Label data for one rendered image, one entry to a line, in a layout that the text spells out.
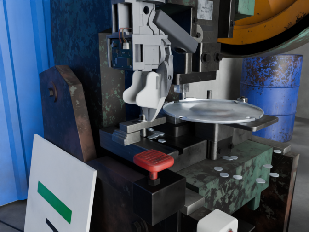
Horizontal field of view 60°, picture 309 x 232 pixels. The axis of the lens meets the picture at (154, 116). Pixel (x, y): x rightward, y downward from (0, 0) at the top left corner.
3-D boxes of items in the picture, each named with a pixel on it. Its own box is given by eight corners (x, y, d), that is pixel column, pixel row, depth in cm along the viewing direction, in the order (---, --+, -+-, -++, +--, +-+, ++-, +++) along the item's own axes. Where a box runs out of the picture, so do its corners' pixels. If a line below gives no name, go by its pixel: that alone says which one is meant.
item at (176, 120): (205, 115, 92) (206, 102, 90) (175, 124, 82) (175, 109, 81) (185, 111, 98) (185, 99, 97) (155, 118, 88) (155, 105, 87)
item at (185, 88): (191, 91, 88) (191, 80, 87) (181, 93, 85) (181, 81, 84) (183, 90, 90) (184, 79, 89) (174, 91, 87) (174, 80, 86)
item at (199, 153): (252, 138, 97) (254, 122, 95) (163, 178, 67) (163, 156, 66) (188, 121, 118) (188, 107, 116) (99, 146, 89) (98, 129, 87)
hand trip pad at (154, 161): (176, 193, 53) (177, 157, 51) (154, 204, 49) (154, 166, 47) (152, 180, 58) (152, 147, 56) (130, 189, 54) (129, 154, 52)
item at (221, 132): (274, 161, 76) (280, 115, 72) (249, 177, 66) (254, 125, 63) (203, 139, 93) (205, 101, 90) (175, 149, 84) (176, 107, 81)
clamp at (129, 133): (168, 132, 83) (168, 100, 81) (124, 146, 72) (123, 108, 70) (155, 128, 88) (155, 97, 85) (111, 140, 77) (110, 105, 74)
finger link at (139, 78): (119, 122, 49) (117, 70, 46) (144, 116, 52) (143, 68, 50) (129, 125, 46) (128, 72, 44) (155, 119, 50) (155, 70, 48)
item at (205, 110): (202, 97, 100) (203, 95, 100) (281, 111, 79) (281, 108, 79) (143, 109, 81) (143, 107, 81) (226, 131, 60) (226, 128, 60)
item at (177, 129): (215, 124, 92) (215, 115, 91) (175, 137, 79) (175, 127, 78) (180, 115, 104) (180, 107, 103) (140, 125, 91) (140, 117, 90)
